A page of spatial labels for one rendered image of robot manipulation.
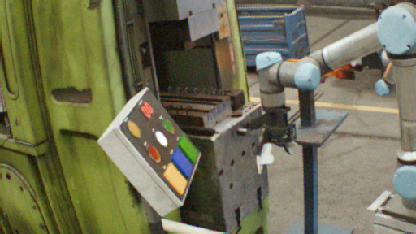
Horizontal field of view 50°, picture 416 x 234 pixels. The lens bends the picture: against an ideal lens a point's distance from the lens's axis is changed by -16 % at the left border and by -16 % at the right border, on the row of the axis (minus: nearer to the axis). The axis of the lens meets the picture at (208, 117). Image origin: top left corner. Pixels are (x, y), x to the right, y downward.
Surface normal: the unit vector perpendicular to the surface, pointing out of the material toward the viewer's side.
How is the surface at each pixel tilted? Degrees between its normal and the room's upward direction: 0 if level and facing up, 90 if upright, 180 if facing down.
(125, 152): 90
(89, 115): 90
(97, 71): 89
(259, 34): 89
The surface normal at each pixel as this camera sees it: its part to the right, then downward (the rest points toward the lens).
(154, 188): -0.14, 0.36
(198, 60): -0.54, 0.36
